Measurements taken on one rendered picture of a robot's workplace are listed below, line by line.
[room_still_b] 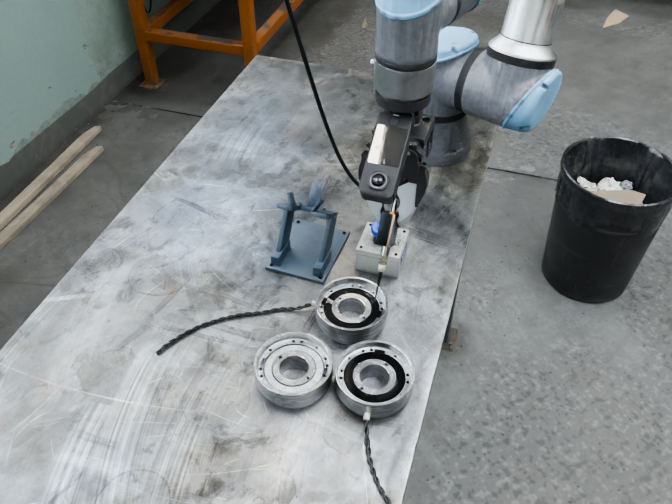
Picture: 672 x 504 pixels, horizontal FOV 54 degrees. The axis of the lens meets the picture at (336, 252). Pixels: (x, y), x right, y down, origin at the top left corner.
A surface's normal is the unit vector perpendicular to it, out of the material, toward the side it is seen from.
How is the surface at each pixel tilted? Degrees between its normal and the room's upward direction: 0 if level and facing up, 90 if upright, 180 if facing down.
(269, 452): 0
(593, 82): 0
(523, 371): 0
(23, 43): 90
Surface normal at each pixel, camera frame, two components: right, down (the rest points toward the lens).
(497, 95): -0.58, 0.36
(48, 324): 0.00, -0.73
